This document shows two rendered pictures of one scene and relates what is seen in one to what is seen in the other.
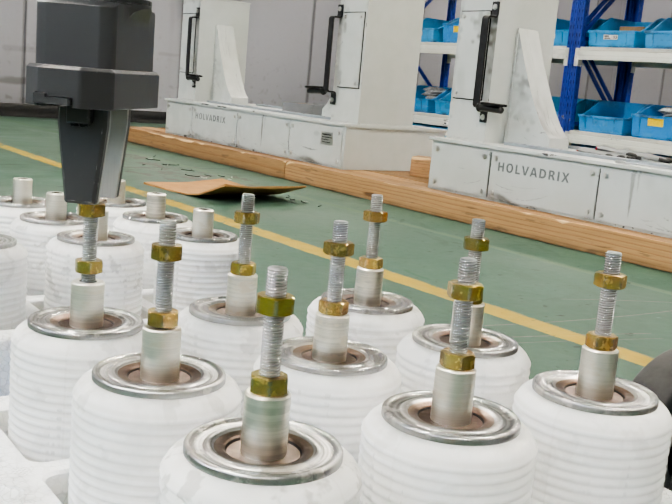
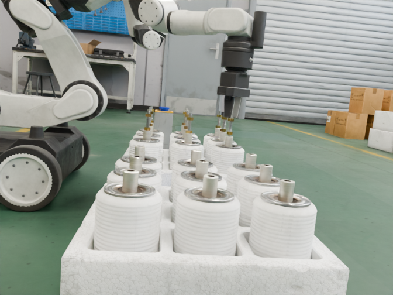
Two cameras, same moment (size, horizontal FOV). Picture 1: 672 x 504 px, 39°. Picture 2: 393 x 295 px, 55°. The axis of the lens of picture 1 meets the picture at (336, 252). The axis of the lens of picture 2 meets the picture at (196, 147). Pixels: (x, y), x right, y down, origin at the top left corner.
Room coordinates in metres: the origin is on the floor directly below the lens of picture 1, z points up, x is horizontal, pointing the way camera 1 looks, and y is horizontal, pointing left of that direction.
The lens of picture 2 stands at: (1.61, 0.64, 0.41)
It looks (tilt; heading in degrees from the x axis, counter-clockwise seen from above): 9 degrees down; 210
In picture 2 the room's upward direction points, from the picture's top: 5 degrees clockwise
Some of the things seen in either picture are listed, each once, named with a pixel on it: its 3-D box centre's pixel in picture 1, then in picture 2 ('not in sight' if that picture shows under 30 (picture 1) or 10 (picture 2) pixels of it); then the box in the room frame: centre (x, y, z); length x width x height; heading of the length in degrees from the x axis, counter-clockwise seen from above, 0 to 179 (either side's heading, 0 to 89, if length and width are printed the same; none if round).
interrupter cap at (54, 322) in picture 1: (86, 323); (228, 146); (0.62, 0.16, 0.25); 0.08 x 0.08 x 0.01
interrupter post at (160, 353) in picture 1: (160, 354); (222, 136); (0.52, 0.09, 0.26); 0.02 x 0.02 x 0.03
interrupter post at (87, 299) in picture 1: (87, 305); (228, 141); (0.62, 0.16, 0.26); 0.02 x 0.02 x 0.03
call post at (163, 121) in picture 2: not in sight; (161, 151); (0.40, -0.23, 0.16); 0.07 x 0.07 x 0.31; 36
